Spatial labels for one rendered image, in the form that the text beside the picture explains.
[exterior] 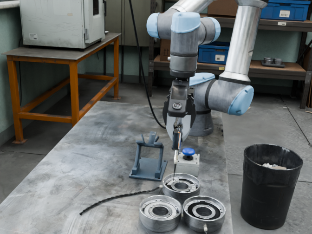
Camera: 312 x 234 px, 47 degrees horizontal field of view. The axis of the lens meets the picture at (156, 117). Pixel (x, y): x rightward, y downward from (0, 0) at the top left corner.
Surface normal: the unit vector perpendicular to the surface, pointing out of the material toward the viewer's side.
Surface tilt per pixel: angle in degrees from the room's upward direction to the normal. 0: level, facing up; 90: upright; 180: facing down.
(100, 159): 0
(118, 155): 0
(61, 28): 90
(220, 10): 84
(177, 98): 32
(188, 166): 90
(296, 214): 0
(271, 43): 90
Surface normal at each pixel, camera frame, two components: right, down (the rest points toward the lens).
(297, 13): -0.14, 0.35
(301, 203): 0.04, -0.93
